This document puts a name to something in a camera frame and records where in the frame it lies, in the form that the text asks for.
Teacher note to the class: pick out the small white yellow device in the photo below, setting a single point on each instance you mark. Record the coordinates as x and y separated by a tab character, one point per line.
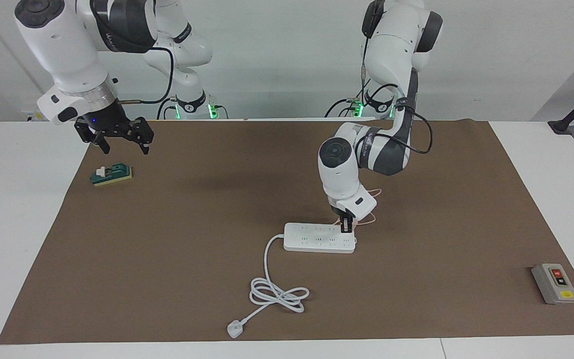
32	117

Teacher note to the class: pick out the black right gripper linkage finger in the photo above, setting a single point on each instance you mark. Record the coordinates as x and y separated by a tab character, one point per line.
87	133
142	132

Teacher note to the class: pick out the green knife switch block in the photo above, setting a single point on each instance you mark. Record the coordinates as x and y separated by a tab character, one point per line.
115	174

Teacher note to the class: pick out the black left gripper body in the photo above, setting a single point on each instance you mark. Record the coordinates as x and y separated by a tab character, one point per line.
337	208

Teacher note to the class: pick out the white power strip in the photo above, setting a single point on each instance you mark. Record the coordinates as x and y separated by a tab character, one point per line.
312	239

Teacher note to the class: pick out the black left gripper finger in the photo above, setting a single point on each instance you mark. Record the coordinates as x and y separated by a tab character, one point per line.
351	225
344	226

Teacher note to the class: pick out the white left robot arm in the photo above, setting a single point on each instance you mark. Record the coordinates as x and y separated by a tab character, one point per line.
339	169

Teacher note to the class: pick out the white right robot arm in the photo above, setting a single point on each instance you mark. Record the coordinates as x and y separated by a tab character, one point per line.
63	55

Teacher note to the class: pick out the grey on-off switch box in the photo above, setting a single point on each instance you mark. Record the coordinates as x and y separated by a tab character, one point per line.
548	289

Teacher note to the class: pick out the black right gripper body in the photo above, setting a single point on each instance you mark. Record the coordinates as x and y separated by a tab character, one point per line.
110	122

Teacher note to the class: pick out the brown table mat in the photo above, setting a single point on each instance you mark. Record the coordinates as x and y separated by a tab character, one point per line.
167	259

